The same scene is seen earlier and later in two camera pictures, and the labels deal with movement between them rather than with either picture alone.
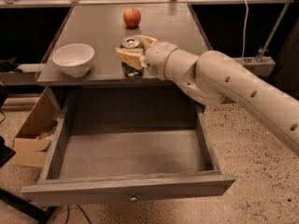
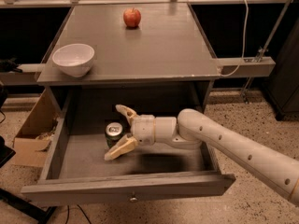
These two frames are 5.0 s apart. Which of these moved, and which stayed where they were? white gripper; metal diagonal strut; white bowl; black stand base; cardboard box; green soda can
Moved: green soda can; white gripper
Stayed: metal diagonal strut; white bowl; cardboard box; black stand base
